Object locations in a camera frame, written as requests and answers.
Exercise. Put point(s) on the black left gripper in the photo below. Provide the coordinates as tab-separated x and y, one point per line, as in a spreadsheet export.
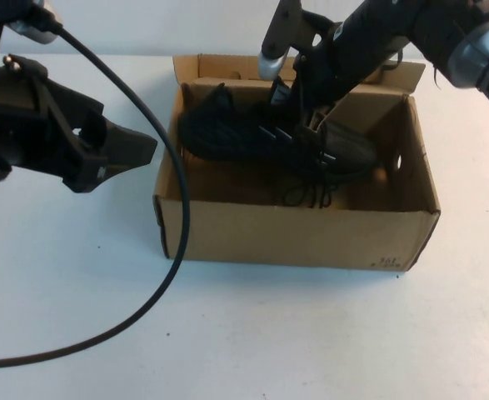
31	116

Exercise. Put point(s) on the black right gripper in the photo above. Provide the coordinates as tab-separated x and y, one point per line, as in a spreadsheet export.
319	71

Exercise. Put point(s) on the black mesh sneaker with laces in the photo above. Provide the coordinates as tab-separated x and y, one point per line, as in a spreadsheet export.
227	133

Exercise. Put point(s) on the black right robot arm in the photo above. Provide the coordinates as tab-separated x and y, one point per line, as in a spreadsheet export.
373	25

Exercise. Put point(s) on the brown cardboard shoe box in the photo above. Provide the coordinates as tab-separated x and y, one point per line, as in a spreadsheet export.
290	237

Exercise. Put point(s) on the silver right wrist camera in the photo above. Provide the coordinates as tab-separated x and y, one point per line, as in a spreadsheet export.
271	66

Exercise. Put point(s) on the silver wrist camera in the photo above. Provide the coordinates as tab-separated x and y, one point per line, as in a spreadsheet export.
271	66
36	25

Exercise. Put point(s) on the dark right camera mount bracket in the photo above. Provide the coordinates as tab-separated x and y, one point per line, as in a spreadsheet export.
279	25

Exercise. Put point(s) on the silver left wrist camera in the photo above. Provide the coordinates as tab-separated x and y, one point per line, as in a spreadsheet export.
36	25

